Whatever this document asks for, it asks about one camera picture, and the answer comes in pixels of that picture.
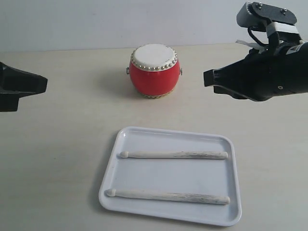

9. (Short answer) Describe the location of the white plastic tray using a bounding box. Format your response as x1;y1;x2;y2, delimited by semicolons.
98;127;242;226

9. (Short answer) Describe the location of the wooden drumstick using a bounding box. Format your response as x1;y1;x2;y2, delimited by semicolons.
119;151;228;159
104;189;231;205

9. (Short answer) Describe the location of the small red drum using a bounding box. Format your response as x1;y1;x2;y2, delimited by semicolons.
126;44;182;98

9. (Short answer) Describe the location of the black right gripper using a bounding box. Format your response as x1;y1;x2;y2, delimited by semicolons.
203;42;308;101

